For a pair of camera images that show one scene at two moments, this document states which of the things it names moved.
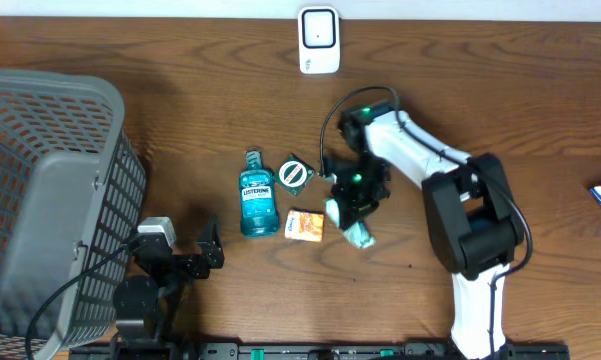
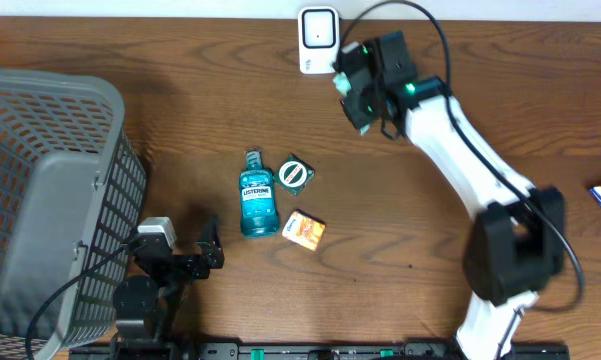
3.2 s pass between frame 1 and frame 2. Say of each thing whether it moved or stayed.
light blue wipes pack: moved
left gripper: stayed
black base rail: stayed
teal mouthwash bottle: stayed
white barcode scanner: stayed
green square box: stayed
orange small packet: moved
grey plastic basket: stayed
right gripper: moved
